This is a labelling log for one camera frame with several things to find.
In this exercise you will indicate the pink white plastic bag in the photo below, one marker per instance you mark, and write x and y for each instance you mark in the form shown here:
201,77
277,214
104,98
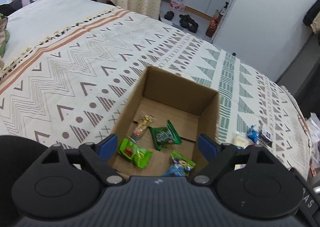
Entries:
177,5

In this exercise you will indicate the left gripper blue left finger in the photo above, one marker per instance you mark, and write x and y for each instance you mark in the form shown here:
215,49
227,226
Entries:
107,147

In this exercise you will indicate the bright green snack pack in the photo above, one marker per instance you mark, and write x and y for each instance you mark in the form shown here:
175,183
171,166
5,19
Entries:
135,154

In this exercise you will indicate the dark green snack pack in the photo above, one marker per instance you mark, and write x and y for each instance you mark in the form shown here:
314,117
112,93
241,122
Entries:
164,135

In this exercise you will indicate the black shoes pile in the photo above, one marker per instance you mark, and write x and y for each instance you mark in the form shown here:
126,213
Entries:
186,21

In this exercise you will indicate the small blue snack pack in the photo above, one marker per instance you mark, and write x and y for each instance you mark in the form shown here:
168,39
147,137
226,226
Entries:
176,170

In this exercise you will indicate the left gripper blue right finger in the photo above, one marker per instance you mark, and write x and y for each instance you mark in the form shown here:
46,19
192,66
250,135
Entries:
209,148

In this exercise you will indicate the green purple candy pack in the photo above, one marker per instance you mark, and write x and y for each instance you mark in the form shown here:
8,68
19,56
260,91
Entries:
180,161

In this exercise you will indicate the blue candy wrapper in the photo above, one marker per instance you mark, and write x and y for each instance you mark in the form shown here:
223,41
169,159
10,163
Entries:
253,134

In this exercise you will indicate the clear colourful candy pack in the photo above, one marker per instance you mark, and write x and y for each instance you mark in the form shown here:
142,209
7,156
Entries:
141,127

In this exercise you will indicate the black white snack pack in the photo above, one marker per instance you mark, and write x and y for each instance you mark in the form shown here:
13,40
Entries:
265,135

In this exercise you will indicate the hanging dark jackets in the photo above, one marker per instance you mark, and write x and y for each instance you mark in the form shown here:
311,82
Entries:
311,19

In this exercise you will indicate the white long cracker pack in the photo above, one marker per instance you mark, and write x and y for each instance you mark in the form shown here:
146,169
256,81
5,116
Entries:
240,141

